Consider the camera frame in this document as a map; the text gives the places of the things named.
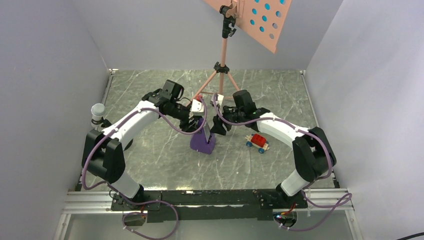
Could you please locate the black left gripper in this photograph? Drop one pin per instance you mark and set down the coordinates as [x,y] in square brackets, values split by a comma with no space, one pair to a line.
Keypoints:
[186,126]

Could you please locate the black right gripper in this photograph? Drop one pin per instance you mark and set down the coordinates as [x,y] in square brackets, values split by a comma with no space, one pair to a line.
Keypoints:
[218,127]

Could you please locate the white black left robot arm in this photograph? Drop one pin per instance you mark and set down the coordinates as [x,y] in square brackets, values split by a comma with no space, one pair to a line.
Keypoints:
[103,154]

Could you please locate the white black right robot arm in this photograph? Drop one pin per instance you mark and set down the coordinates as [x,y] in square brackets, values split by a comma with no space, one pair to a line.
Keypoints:
[313,156]

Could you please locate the red wooden toy car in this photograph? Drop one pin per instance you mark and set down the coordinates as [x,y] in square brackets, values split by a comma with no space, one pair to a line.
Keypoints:
[258,141]

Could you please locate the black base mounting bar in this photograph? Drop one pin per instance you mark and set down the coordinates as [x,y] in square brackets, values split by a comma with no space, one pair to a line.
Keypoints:
[167,205]

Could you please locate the grey microphone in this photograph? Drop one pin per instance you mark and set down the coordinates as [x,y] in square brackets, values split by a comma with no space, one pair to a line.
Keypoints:
[98,111]

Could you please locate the pink music stand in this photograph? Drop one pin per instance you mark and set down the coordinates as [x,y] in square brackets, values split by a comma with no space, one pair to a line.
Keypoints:
[262,20]

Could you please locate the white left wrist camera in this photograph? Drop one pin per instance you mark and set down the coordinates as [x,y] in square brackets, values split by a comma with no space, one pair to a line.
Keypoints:
[197,106]

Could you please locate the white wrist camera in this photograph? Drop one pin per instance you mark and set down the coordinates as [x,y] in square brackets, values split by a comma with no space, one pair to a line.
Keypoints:
[197,106]
[217,100]

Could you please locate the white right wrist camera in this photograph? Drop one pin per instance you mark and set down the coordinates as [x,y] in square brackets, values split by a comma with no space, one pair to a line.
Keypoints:
[217,100]

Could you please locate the aluminium frame rail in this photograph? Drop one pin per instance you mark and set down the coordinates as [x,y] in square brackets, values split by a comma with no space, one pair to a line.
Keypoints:
[84,202]

